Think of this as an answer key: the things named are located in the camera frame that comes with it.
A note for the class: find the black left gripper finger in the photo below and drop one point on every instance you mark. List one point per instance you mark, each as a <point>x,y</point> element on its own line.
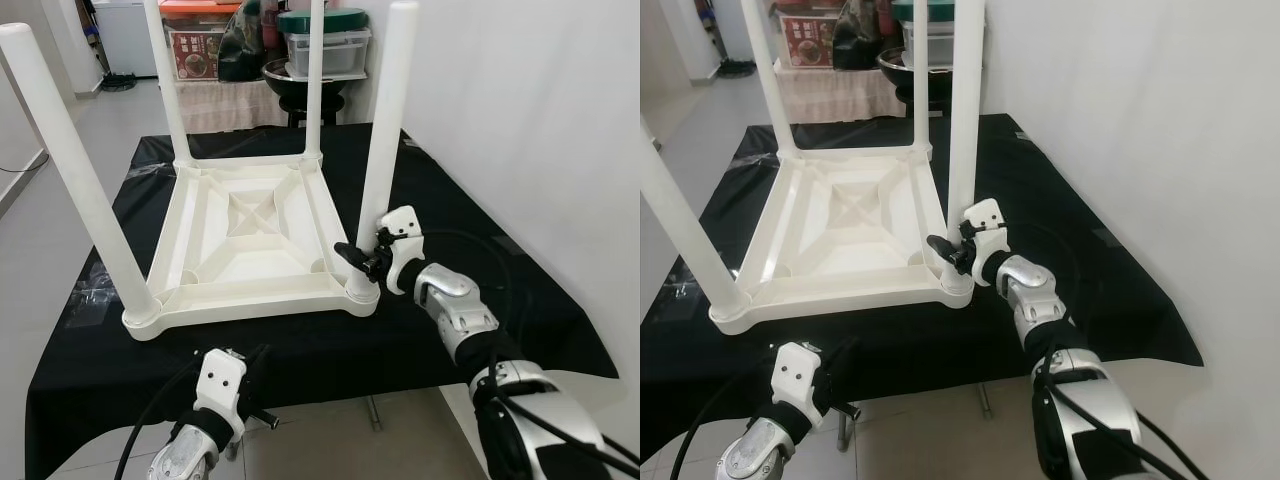
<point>255,354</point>
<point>840,350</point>

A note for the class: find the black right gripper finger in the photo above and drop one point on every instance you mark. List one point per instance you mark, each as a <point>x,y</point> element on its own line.
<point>943,248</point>
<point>352,256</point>

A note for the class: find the beige fringed table cloth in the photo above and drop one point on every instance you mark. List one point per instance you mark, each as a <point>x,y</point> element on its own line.
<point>240,105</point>
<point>850,95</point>

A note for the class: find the clear plastic container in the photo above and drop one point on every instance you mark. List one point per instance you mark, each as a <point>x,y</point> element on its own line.
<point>340,50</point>

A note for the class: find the red printed box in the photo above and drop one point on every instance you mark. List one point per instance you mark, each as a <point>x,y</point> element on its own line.
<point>195,50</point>
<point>805,40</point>

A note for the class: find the white appliance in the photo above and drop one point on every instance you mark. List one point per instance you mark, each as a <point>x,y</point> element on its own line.
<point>125,35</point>

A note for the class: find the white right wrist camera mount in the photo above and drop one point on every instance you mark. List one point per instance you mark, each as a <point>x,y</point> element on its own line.
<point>985,215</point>
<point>400,222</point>

